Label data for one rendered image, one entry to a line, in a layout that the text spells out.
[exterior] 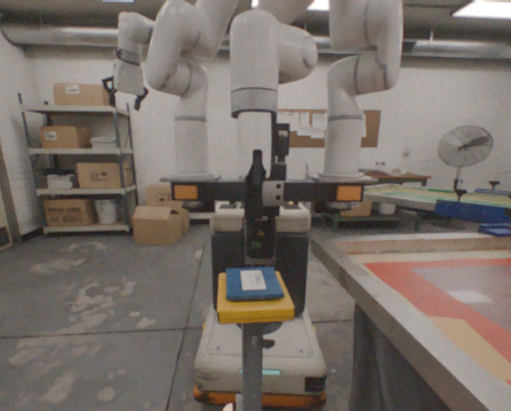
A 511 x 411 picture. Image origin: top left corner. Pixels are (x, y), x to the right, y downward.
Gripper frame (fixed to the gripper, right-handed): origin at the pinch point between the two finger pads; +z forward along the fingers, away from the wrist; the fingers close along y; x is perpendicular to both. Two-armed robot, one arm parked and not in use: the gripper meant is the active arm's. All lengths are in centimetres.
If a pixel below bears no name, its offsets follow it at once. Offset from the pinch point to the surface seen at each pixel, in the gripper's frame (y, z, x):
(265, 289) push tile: 3.4, 13.9, 1.9
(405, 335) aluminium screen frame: 16.8, 12.9, 17.2
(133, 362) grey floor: -82, 111, -61
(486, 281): 1.5, 15.4, 46.3
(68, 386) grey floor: -69, 111, -90
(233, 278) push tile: -0.7, 13.9, -3.6
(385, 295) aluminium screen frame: 9.8, 11.9, 19.3
